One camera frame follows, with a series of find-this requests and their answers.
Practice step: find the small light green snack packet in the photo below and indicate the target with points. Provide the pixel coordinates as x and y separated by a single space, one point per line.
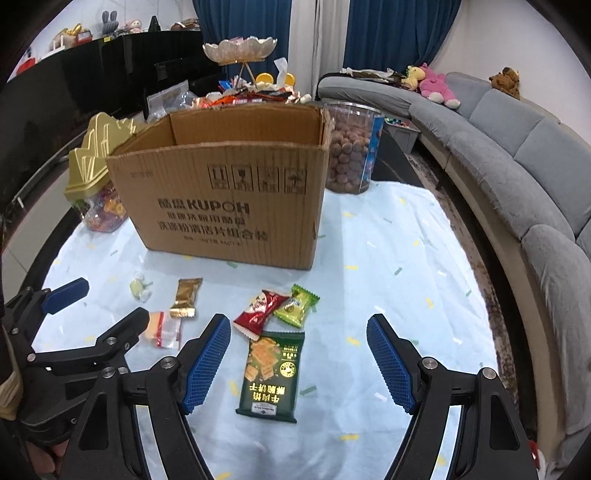
296 304

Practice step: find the orange and white snack packet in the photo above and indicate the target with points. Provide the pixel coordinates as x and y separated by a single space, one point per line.
161 330

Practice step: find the white sheer curtain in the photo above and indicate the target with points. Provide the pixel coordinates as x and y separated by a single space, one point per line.
318 41

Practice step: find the light blue confetti tablecloth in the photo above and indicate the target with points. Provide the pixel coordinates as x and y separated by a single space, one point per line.
392 258

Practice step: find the blue curtain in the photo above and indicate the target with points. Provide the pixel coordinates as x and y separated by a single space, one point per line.
397 32
240 23

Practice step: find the yellow chair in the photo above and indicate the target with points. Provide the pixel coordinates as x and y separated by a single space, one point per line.
264 78

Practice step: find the black metronome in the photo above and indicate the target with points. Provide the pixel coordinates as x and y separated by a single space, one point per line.
153 24

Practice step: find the grey storage bin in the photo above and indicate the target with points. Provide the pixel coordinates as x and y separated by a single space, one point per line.
401 136

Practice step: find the red snack packet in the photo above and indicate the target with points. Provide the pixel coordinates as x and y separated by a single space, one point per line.
258 311

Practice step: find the white swan plush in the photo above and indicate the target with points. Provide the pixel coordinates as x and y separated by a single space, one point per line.
280 69

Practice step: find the person's left hand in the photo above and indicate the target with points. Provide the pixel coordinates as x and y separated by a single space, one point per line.
48 461

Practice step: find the black marble coffee table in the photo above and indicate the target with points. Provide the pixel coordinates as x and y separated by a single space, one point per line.
397 161

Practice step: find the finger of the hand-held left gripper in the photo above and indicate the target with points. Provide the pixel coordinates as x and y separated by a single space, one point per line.
64 295
106 346

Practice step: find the brown cardboard box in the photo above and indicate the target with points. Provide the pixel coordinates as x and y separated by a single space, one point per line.
221 207

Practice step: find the clear bag of peanuts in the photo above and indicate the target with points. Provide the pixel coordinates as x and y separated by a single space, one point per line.
171 104

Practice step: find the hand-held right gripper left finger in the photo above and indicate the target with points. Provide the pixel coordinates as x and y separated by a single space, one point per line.
203 364

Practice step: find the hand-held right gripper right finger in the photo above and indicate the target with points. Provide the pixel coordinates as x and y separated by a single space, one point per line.
392 364

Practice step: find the gold-lidded clear candy container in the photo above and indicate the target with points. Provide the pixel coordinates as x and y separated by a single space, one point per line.
92 152

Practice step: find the gold and white bag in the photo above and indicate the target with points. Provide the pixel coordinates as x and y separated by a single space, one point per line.
74 34

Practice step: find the black television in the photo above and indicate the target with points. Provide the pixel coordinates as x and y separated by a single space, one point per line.
46 101

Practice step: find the small pink plush doll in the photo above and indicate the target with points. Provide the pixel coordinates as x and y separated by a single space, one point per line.
134 26

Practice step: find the paper clutter on tray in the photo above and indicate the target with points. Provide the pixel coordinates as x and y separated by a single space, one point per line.
374 76

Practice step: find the gold snack packet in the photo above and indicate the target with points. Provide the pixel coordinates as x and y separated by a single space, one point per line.
185 297

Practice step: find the patterned grey rug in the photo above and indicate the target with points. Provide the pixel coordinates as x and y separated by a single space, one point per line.
461 240

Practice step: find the stack of books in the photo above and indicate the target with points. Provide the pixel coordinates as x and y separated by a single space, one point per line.
185 24

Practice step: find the dark green biscuit packet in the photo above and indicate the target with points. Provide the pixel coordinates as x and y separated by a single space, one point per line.
272 374

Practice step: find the black piano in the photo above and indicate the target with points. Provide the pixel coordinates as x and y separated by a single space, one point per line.
138 60

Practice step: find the brown plush bear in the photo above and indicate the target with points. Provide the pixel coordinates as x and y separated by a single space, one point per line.
505 83

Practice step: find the pale green candy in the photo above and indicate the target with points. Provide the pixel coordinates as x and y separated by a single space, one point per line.
141 288

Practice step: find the grey rabbit plush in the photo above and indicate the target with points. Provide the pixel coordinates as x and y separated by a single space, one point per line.
110 23

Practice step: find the grey sectional sofa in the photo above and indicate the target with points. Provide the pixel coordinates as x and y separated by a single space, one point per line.
508 152

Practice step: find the white two-tier lotus bowl stand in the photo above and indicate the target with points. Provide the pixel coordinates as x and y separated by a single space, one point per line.
240 50

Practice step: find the pink plush toy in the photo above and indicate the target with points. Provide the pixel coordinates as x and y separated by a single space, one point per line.
436 85

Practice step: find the clear plastic nut jar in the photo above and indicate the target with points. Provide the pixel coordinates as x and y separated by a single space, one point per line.
351 152

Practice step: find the yellow plush toy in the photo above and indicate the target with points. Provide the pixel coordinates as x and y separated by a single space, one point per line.
412 77

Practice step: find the large pile of bowl snacks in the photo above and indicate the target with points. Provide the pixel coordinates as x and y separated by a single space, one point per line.
249 96

